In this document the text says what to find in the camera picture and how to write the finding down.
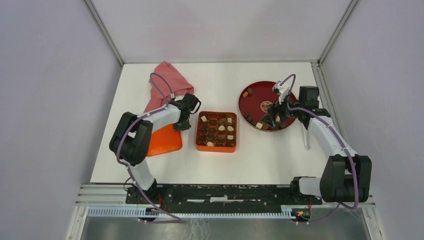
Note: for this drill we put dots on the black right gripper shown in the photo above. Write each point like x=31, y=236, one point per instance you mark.
x=273, y=110

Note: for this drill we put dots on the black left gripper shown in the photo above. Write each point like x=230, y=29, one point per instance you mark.
x=185, y=126

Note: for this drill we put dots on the orange chocolate box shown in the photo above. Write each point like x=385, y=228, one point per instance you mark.
x=208, y=132

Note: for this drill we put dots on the silver white-handled tongs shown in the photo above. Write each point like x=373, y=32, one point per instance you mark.
x=305, y=137

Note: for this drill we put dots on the orange box lid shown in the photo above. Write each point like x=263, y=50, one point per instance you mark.
x=165, y=140

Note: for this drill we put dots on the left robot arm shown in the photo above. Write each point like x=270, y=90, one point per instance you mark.
x=131, y=139

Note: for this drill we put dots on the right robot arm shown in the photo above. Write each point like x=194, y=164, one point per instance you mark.
x=347, y=175

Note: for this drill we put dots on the red round plate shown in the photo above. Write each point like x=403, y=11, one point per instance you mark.
x=253, y=105

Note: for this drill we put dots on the pink cloth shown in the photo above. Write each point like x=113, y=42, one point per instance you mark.
x=167, y=80

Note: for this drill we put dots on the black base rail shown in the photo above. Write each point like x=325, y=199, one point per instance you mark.
x=227, y=199

